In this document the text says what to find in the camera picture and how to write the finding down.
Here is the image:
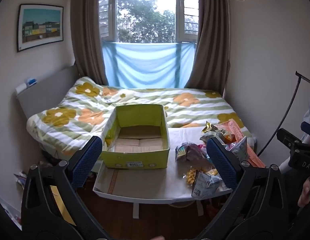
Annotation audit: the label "black cable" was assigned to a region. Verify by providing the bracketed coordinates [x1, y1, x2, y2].
[255, 71, 310, 157]

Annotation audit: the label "pink lattice snack bag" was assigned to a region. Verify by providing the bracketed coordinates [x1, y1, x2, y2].
[219, 119, 267, 168]

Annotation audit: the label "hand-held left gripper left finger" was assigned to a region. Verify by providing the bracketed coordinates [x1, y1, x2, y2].
[21, 136, 105, 231]

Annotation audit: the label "pile of snack packets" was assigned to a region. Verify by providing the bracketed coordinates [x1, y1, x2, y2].
[174, 121, 248, 201]

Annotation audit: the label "brown curtain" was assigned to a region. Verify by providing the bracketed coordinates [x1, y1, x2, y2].
[184, 0, 232, 97]
[70, 0, 118, 87]

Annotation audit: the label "papers on floor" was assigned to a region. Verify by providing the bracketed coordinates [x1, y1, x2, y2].
[13, 172, 27, 188]

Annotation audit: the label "grey headboard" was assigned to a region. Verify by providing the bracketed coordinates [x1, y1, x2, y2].
[16, 65, 79, 120]

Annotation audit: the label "light blue cloth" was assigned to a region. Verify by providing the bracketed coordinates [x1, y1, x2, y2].
[102, 41, 197, 89]

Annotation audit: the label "white folding table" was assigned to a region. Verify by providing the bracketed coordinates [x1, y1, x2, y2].
[92, 127, 258, 218]

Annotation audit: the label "small white box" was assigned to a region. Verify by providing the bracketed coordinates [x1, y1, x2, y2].
[15, 82, 28, 95]

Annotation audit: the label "blue white bread pack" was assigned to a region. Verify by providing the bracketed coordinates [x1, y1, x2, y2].
[194, 170, 223, 201]

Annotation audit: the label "framed building picture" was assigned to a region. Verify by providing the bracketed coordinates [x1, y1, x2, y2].
[17, 4, 64, 53]

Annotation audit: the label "green cardboard box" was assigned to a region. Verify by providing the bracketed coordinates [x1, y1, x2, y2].
[100, 104, 170, 169]

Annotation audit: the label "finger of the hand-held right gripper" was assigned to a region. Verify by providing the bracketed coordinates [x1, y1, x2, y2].
[301, 121, 310, 139]
[276, 128, 308, 153]

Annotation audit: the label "window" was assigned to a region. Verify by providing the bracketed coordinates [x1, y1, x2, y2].
[98, 0, 199, 43]

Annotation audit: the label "person's right hand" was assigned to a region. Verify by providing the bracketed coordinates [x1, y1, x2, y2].
[297, 177, 310, 208]

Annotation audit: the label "floral striped blanket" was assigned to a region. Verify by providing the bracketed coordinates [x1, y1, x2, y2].
[26, 76, 257, 155]

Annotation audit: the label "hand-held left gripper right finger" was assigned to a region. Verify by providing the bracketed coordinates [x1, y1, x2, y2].
[206, 137, 290, 231]

